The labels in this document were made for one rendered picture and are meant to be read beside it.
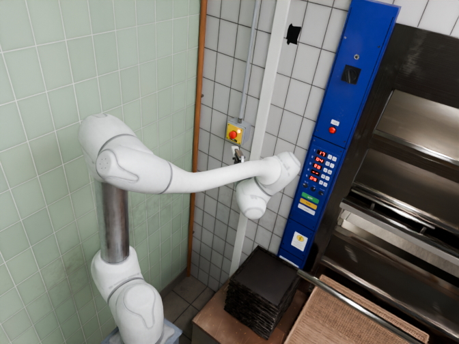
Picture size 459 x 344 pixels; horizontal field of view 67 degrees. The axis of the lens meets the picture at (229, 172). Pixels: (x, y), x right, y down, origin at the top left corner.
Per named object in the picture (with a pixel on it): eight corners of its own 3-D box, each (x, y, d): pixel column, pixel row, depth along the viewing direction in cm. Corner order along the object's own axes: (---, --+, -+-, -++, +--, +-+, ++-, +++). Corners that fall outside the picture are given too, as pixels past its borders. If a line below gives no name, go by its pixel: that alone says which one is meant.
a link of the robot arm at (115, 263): (108, 317, 129) (86, 276, 142) (147, 297, 139) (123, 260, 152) (91, 142, 86) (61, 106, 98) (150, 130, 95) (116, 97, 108)
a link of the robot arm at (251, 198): (246, 201, 144) (269, 181, 139) (255, 228, 132) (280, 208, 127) (228, 190, 138) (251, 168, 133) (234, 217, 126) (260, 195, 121)
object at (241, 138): (233, 133, 182) (235, 116, 176) (248, 140, 177) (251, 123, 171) (225, 138, 177) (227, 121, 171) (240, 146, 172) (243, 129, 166)
